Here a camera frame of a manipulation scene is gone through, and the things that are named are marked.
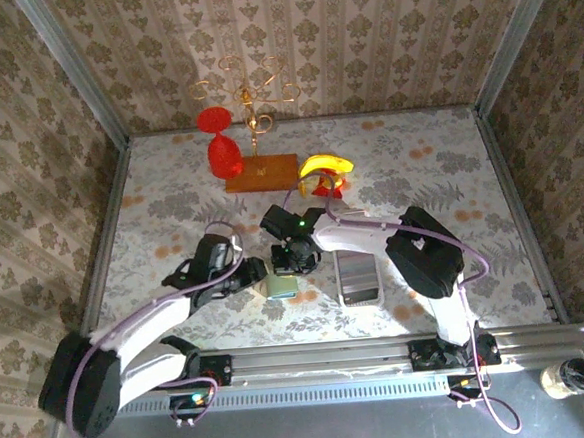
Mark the yellow banana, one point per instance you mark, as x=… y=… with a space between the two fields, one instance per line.
x=318 y=164

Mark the floral patterned table cloth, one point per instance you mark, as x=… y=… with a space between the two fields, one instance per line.
x=391 y=137

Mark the small connector board with LED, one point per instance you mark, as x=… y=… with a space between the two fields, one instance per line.
x=466 y=382
x=194 y=400

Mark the aluminium frame post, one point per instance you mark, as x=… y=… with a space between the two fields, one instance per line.
x=75 y=69
x=515 y=38

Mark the glass jar with black lid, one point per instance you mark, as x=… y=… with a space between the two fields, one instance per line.
x=578 y=374

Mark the grey metal plate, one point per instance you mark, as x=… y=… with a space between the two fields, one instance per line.
x=312 y=433

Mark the aluminium table edge bar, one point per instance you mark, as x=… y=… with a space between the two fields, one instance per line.
x=104 y=242
x=520 y=213

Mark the aluminium extrusion rail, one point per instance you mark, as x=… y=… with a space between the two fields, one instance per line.
x=332 y=356

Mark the blue VIP credit card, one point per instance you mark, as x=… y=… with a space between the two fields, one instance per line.
x=283 y=296

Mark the white plastic card tray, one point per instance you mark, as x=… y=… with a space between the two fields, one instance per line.
x=339 y=286

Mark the red plastic banana stand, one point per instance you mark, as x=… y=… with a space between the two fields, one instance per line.
x=337 y=190

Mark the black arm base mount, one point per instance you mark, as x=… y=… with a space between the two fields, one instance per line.
x=217 y=370
x=424 y=355

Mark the red plastic wine glass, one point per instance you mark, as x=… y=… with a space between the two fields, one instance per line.
x=225 y=158

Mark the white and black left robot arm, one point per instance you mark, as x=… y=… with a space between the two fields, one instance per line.
x=143 y=319

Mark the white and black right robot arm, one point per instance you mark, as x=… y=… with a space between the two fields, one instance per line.
x=425 y=260

